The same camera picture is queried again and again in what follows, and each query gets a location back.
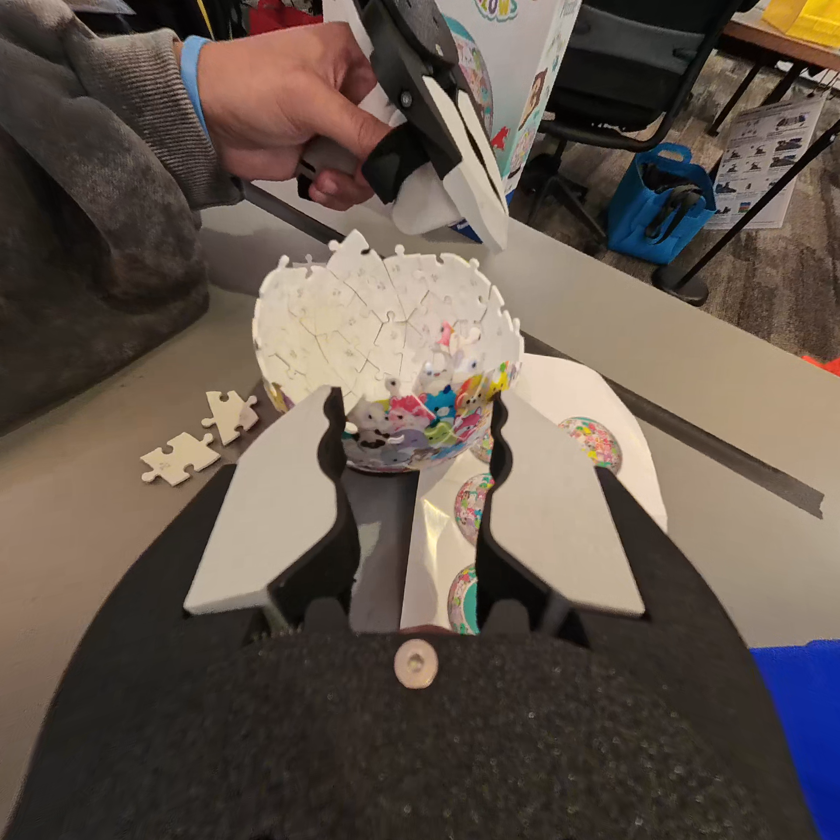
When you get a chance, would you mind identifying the wooden top table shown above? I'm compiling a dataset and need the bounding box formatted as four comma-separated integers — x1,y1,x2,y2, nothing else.
705,13,840,139

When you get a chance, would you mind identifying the puzzle instruction sheet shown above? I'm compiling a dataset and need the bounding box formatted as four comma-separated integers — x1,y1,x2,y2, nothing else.
400,353,669,634

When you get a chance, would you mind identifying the colourful puzzle ball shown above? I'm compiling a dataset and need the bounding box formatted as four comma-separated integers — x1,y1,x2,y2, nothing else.
252,230,526,473

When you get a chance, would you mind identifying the blue tote bag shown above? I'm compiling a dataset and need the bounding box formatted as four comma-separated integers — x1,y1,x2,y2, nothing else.
607,142,718,266

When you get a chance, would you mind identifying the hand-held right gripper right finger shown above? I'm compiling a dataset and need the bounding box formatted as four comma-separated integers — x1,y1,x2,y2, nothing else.
474,392,647,635

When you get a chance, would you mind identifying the blue wristband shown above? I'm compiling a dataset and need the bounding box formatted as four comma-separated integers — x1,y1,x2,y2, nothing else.
179,35,214,142

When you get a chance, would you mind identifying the black office chair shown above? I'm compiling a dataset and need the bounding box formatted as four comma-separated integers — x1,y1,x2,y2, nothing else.
525,0,749,244

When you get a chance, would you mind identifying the red fabric bag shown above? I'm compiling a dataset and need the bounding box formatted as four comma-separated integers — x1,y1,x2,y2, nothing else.
249,0,324,32

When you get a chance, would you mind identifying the person's left hand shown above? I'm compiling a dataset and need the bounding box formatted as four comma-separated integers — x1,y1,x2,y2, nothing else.
196,21,393,212

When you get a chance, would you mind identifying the blue plastic bin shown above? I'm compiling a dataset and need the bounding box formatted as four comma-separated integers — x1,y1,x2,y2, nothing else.
748,640,840,840

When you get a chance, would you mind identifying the white puzzle piece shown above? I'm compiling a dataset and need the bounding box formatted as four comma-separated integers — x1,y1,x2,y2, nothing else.
200,390,260,447
140,431,222,488

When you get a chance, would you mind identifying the yellow plastic bin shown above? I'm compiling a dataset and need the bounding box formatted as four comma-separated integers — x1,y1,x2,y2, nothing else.
761,0,840,48

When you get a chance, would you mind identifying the person's left forearm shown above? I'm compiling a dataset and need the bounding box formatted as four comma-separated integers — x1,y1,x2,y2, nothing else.
0,0,244,434

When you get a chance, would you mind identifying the printed instruction sign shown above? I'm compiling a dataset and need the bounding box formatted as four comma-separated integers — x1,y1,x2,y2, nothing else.
705,98,826,231

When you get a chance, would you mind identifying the colourful puzzle box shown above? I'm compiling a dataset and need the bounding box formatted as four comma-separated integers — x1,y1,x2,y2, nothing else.
322,0,581,244

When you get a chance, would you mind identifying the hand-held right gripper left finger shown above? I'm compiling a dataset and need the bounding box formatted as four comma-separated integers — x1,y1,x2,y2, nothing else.
184,387,362,634

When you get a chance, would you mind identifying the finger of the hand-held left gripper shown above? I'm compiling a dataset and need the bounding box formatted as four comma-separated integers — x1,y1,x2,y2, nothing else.
455,92,511,212
422,77,511,255

